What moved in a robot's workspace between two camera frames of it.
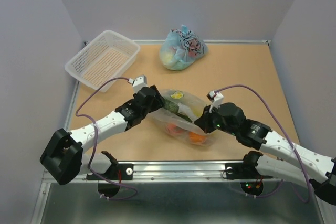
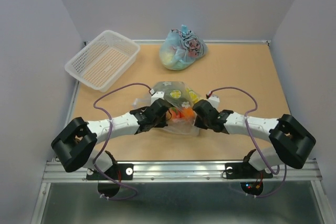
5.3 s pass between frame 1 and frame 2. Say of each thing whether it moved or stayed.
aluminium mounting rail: stayed
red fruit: moved
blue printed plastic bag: stayed
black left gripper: moved
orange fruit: moved
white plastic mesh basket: stayed
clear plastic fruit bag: moved
